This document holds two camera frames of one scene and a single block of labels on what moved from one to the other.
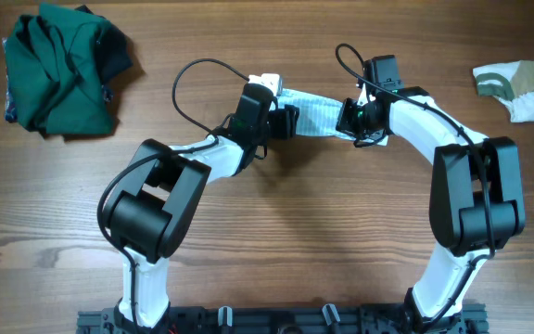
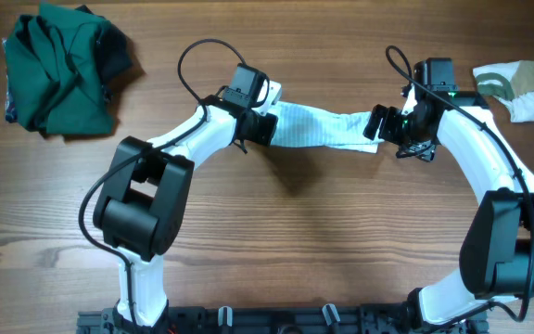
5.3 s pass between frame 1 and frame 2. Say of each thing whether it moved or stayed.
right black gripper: moved
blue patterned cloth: stayed
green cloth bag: stayed
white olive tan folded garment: stayed
